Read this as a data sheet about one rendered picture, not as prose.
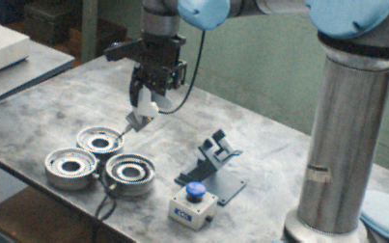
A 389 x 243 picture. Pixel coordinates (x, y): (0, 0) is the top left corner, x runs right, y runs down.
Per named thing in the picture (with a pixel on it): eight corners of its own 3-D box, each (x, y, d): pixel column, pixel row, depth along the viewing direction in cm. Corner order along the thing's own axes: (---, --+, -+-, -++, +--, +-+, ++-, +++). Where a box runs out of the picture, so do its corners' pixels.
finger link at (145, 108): (150, 137, 117) (157, 95, 113) (127, 125, 119) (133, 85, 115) (159, 132, 119) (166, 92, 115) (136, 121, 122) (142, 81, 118)
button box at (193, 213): (167, 216, 115) (169, 197, 112) (186, 199, 120) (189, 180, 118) (201, 234, 112) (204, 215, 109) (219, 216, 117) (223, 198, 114)
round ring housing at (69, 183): (37, 186, 117) (37, 170, 115) (57, 158, 126) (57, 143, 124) (85, 198, 116) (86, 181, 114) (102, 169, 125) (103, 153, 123)
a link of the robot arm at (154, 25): (133, 8, 107) (158, -2, 113) (131, 30, 109) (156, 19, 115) (166, 19, 104) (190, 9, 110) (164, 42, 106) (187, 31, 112)
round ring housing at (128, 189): (127, 162, 129) (129, 147, 126) (164, 183, 124) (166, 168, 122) (95, 182, 121) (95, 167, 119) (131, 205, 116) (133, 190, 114)
